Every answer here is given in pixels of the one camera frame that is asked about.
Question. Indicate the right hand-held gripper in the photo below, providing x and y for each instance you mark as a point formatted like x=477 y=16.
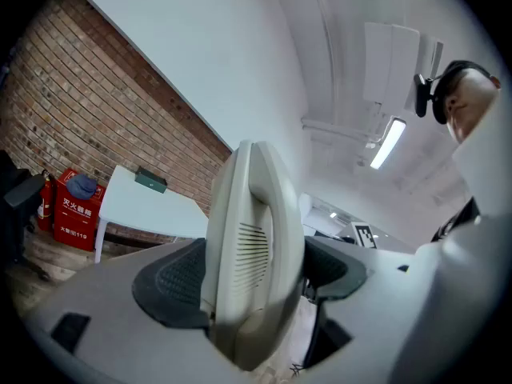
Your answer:
x=365 y=234

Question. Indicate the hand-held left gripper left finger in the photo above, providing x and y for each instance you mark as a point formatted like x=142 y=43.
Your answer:
x=120 y=294

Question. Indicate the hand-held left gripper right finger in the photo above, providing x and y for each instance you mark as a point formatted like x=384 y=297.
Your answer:
x=384 y=294

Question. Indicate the white curved plastic object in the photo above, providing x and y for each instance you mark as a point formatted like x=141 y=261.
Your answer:
x=248 y=254

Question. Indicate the red fire equipment box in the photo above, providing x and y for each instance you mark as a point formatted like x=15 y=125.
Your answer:
x=76 y=222

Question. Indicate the white table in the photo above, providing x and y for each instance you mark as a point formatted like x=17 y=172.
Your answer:
x=152 y=210

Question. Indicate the long ceiling light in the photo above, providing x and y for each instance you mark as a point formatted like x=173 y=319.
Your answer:
x=388 y=142

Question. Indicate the blue cap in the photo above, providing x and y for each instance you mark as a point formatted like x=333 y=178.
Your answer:
x=82 y=186

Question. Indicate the red fire extinguisher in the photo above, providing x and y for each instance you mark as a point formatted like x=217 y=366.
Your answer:
x=45 y=206

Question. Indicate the dark green metal box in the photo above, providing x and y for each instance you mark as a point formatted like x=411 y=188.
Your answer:
x=151 y=180

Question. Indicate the black office chair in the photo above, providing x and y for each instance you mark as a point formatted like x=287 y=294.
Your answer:
x=16 y=206

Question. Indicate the person's head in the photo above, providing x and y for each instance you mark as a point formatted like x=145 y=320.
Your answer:
x=470 y=106

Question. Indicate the white hanging ceiling panel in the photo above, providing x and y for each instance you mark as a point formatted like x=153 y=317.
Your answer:
x=384 y=62

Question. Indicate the black head-mounted camera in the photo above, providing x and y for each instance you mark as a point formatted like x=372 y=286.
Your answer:
x=421 y=94

